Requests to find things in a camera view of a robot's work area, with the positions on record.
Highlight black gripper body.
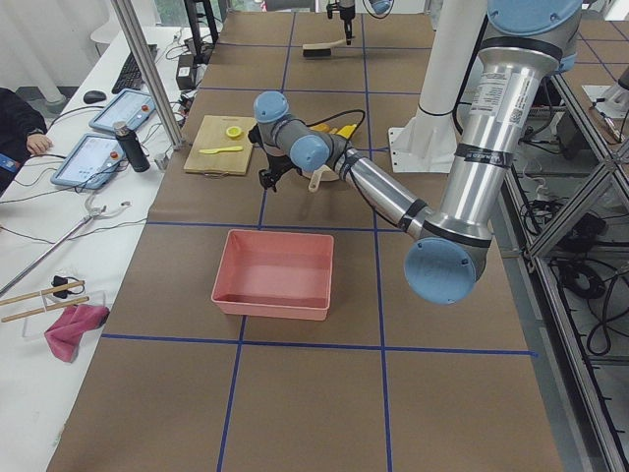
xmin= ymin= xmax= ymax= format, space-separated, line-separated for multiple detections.
xmin=325 ymin=0 xmax=355 ymax=20
xmin=248 ymin=125 xmax=297 ymax=180

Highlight beige hand brush black bristles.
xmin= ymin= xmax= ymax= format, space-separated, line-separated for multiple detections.
xmin=302 ymin=39 xmax=347 ymax=59

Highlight beige plastic dustpan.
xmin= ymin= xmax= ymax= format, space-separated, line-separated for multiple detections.
xmin=302 ymin=165 xmax=339 ymax=193

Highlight brown toy potato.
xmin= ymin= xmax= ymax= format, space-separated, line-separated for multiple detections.
xmin=310 ymin=123 xmax=330 ymax=133

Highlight yellow toy corn cob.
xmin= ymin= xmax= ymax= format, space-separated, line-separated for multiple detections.
xmin=336 ymin=124 xmax=358 ymax=140

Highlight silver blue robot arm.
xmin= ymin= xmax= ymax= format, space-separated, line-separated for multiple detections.
xmin=250 ymin=1 xmax=582 ymax=305
xmin=325 ymin=0 xmax=394 ymax=45

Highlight pink plastic bin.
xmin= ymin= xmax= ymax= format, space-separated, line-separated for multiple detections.
xmin=211 ymin=229 xmax=334 ymax=322

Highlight person's hand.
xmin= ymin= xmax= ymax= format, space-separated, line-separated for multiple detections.
xmin=26 ymin=133 xmax=53 ymax=155

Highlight yellow plastic toy knife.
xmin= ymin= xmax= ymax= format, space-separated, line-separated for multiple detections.
xmin=199 ymin=146 xmax=244 ymax=155

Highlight bamboo cutting board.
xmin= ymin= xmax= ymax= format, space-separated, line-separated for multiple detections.
xmin=183 ymin=115 xmax=256 ymax=176

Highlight yellow toy lemon slice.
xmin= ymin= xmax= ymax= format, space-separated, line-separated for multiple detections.
xmin=225 ymin=126 xmax=243 ymax=140

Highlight black power adapter box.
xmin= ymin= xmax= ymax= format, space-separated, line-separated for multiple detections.
xmin=176 ymin=53 xmax=206 ymax=90

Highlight black water bottle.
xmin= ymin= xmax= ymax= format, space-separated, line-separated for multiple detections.
xmin=113 ymin=121 xmax=150 ymax=172

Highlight far blue teach pendant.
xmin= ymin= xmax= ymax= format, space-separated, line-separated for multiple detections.
xmin=88 ymin=88 xmax=155 ymax=134

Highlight blue teach pendant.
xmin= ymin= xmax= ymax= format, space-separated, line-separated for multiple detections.
xmin=88 ymin=88 xmax=155 ymax=134
xmin=50 ymin=133 xmax=126 ymax=190

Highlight black keyboard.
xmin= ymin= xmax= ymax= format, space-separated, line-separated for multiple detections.
xmin=111 ymin=53 xmax=143 ymax=94

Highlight near blue teach pendant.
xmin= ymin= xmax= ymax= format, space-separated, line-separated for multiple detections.
xmin=50 ymin=133 xmax=126 ymax=190

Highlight metal reacher grabber stick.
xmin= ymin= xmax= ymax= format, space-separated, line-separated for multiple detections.
xmin=1 ymin=194 xmax=132 ymax=296

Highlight black computer mouse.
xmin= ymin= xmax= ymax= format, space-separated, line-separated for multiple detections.
xmin=83 ymin=90 xmax=107 ymax=105

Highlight wooden stick rack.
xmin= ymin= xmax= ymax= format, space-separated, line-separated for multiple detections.
xmin=1 ymin=280 xmax=90 ymax=323

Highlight pink cloth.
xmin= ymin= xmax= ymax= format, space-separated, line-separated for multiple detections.
xmin=44 ymin=304 xmax=110 ymax=363

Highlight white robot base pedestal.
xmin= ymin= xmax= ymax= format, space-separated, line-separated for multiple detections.
xmin=389 ymin=0 xmax=487 ymax=173

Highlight aluminium frame post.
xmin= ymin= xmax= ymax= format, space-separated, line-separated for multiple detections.
xmin=111 ymin=0 xmax=185 ymax=150

